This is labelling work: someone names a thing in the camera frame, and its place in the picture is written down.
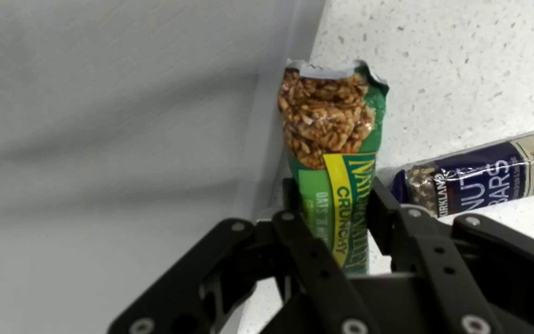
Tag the green granola bar packet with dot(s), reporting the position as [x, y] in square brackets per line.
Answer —
[336, 139]

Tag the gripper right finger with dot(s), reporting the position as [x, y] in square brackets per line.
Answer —
[434, 260]

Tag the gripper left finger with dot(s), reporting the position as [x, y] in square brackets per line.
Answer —
[295, 250]

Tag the blue nut bar packet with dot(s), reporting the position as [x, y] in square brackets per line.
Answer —
[480, 178]

